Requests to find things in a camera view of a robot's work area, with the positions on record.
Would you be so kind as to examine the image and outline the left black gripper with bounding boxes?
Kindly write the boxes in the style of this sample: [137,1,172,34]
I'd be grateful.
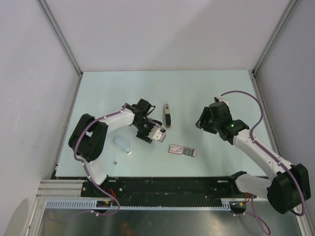
[134,118,162,144]

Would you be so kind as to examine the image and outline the red white staples box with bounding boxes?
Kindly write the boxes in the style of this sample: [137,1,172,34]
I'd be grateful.
[168,145,196,157]

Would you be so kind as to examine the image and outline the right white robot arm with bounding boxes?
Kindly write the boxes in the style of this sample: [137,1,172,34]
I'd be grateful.
[195,100,311,214]

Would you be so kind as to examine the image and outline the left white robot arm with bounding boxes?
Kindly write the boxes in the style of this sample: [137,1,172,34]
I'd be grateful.
[68,99,165,197]

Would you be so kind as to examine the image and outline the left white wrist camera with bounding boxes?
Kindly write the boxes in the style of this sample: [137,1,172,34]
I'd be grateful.
[148,126,166,143]

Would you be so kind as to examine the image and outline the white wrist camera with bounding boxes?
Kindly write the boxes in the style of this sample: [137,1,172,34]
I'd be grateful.
[148,126,166,143]
[214,94,228,104]

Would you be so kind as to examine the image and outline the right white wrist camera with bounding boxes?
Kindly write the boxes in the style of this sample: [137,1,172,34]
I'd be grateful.
[214,94,228,104]

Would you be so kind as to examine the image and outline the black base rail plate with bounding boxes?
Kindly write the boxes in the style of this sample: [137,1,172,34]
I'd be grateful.
[81,177,245,206]

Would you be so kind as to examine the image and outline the aluminium frame rails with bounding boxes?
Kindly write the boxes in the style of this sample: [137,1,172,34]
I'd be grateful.
[248,70,315,236]

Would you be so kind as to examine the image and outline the grey slotted cable duct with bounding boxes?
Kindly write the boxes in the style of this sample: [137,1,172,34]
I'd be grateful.
[45,198,245,211]

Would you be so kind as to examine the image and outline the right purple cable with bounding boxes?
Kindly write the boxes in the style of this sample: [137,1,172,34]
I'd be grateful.
[220,90,307,236]

